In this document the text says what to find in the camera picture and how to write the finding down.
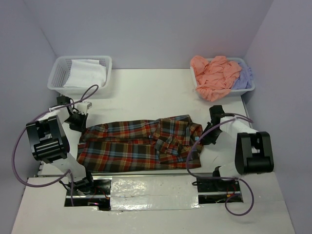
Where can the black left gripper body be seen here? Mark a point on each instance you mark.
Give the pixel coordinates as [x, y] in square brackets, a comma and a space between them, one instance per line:
[76, 122]

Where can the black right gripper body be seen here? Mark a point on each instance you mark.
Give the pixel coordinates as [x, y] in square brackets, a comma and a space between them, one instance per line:
[212, 137]

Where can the plaid flannel long sleeve shirt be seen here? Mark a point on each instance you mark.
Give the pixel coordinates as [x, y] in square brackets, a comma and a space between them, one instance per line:
[141, 145]

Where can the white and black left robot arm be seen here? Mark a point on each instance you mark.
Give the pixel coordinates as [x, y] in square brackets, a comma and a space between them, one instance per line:
[49, 143]

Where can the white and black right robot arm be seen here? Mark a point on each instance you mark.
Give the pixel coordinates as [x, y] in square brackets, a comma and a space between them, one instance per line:
[253, 149]

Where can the white plastic basket left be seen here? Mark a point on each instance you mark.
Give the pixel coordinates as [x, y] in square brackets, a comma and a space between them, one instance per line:
[60, 73]

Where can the white plastic basket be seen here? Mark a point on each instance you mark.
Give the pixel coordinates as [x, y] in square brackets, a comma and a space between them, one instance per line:
[233, 92]
[60, 73]

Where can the white folded cloth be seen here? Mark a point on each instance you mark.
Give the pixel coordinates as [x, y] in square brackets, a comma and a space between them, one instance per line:
[85, 73]

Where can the white plastic basket right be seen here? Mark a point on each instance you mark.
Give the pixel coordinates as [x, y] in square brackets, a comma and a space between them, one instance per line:
[233, 92]

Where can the orange crumpled shirt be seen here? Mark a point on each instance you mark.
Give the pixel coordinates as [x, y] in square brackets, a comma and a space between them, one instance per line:
[214, 78]

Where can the lavender crumpled shirt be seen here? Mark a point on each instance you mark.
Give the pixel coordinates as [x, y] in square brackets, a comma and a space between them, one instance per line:
[245, 78]

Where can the silver foil tape panel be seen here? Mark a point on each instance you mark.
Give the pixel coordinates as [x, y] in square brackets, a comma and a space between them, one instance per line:
[152, 193]

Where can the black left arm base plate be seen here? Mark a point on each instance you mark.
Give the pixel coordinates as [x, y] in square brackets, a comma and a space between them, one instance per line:
[97, 196]

